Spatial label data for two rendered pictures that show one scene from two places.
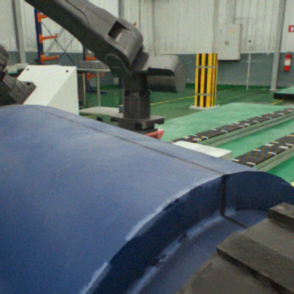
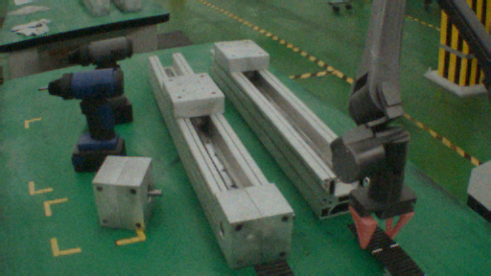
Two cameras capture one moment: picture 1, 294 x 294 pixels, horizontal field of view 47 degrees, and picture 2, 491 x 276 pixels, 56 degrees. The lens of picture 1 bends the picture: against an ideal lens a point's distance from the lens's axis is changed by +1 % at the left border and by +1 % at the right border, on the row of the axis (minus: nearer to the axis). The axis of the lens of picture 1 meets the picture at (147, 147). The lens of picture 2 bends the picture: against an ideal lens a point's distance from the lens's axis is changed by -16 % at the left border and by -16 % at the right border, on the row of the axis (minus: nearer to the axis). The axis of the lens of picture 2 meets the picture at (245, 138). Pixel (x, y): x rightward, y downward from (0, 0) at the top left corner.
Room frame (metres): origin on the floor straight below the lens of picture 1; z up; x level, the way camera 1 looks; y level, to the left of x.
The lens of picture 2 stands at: (0.85, -0.69, 1.33)
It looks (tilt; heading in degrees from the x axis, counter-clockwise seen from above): 26 degrees down; 120
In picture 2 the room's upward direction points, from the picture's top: straight up
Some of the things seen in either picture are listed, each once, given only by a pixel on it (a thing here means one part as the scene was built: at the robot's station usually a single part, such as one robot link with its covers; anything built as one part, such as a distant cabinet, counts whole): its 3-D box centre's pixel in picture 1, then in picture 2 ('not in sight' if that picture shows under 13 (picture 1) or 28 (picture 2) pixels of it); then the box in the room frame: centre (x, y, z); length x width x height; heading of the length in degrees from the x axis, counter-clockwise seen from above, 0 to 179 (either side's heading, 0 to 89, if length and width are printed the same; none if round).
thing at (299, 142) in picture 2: not in sight; (271, 109); (0.30, 0.37, 0.82); 0.80 x 0.10 x 0.09; 138
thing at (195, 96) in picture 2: not in sight; (191, 100); (0.17, 0.23, 0.87); 0.16 x 0.11 x 0.07; 138
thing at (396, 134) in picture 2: (138, 77); (387, 149); (0.69, 0.02, 0.98); 0.07 x 0.06 x 0.07; 61
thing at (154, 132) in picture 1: (141, 142); (373, 222); (0.68, 0.01, 0.84); 0.07 x 0.07 x 0.09; 48
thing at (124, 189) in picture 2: not in sight; (131, 193); (0.27, -0.09, 0.83); 0.11 x 0.10 x 0.10; 26
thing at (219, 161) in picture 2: not in sight; (192, 120); (0.17, 0.23, 0.82); 0.80 x 0.10 x 0.09; 138
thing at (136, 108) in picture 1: (136, 107); (385, 183); (0.69, 0.02, 0.91); 0.10 x 0.07 x 0.07; 48
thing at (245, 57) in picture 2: not in sight; (241, 59); (0.11, 0.54, 0.87); 0.16 x 0.11 x 0.07; 138
